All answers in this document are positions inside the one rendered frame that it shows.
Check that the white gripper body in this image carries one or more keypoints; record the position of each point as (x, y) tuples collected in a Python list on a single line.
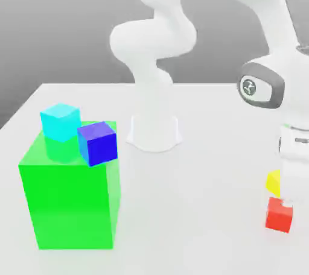
[(289, 149)]

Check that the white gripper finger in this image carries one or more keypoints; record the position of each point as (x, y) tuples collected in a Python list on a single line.
[(286, 183)]

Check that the small yellow cube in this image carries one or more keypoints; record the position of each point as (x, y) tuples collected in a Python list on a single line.
[(273, 183)]

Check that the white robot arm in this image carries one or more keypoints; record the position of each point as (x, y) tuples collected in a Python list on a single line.
[(154, 45)]

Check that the small red cube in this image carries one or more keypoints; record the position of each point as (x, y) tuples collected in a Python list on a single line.
[(277, 218)]

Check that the small blue cube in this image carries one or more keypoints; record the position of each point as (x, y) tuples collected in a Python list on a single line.
[(100, 146)]

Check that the small mint green cube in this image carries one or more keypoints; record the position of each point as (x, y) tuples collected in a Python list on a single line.
[(61, 150)]

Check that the small cyan cube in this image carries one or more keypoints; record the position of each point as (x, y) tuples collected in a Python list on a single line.
[(59, 123)]

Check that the large green box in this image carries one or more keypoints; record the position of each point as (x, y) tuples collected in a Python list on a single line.
[(70, 205)]

